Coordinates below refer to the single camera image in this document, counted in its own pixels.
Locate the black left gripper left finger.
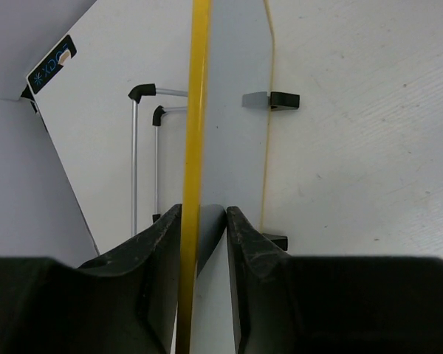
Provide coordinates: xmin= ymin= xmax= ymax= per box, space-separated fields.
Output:
xmin=0 ymin=204 xmax=182 ymax=353

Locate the blue label left corner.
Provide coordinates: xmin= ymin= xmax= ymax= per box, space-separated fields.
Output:
xmin=27 ymin=34 xmax=78 ymax=96

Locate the yellow framed whiteboard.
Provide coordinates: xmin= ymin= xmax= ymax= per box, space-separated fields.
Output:
xmin=175 ymin=1 xmax=275 ymax=353

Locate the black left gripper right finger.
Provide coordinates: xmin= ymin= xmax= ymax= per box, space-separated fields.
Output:
xmin=226 ymin=206 xmax=443 ymax=353

